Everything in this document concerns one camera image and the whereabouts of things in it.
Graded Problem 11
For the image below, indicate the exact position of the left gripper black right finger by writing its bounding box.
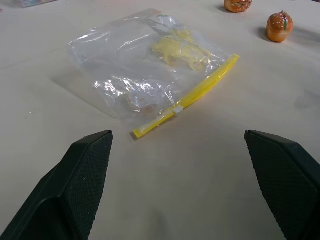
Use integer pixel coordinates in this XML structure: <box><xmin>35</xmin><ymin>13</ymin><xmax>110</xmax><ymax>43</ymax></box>
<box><xmin>244</xmin><ymin>129</ymin><xmax>320</xmax><ymax>240</ymax></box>

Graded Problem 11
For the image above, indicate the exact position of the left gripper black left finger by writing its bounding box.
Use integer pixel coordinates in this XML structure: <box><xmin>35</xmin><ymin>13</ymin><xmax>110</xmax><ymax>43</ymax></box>
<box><xmin>0</xmin><ymin>130</ymin><xmax>114</xmax><ymax>240</ymax></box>

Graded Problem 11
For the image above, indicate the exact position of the clear zip bag yellow seal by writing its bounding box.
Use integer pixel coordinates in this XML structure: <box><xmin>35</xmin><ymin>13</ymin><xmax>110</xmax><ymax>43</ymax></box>
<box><xmin>67</xmin><ymin>8</ymin><xmax>241</xmax><ymax>141</ymax></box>

